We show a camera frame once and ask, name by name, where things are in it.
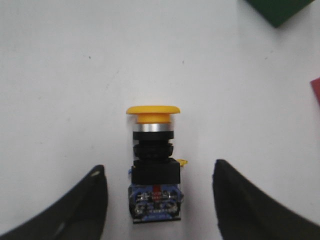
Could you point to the yellow mushroom push button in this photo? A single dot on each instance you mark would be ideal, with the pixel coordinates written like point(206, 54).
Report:
point(154, 194)

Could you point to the large green cube block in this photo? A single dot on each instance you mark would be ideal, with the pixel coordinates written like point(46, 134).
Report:
point(277, 12)

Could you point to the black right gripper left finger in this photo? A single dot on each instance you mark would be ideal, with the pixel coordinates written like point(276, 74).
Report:
point(79, 215)

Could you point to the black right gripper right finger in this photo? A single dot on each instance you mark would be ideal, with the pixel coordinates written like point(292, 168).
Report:
point(244, 212)

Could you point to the pink cube block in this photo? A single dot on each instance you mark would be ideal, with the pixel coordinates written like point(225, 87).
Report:
point(315, 85)

